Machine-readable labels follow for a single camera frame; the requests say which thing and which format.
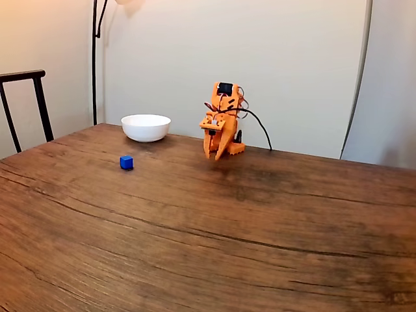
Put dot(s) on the black floor lamp stand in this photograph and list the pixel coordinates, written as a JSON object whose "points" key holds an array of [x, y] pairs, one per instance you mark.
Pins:
{"points": [[94, 65]]}

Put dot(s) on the grey curved pole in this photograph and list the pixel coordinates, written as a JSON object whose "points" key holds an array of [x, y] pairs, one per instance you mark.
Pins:
{"points": [[370, 13]]}

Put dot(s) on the white lamp shade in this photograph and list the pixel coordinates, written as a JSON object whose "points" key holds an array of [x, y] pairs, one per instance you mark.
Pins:
{"points": [[130, 1]]}

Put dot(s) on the blue cube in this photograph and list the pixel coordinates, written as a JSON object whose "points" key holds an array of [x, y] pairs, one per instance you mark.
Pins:
{"points": [[126, 162]]}

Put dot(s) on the black chair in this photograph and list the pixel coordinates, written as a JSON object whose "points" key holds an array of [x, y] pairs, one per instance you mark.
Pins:
{"points": [[39, 97]]}

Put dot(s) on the white bowl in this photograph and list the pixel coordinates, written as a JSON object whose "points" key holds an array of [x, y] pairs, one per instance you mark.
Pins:
{"points": [[146, 128]]}

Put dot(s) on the orange table clamp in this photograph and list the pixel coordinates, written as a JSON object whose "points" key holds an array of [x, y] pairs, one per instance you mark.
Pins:
{"points": [[235, 149]]}

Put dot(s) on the orange gripper camera mount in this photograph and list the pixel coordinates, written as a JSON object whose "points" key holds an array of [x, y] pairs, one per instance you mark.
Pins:
{"points": [[208, 123]]}

